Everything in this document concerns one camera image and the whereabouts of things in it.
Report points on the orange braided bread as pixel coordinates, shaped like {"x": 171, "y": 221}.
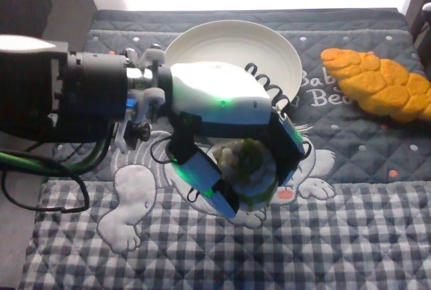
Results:
{"x": 384, "y": 84}

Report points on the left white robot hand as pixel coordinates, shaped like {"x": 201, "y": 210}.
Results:
{"x": 215, "y": 95}

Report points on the cream round plate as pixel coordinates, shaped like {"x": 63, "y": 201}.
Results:
{"x": 229, "y": 44}

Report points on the grey quilt with bear print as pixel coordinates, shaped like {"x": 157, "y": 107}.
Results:
{"x": 235, "y": 253}

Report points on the green and white toy cake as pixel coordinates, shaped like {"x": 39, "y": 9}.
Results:
{"x": 249, "y": 175}

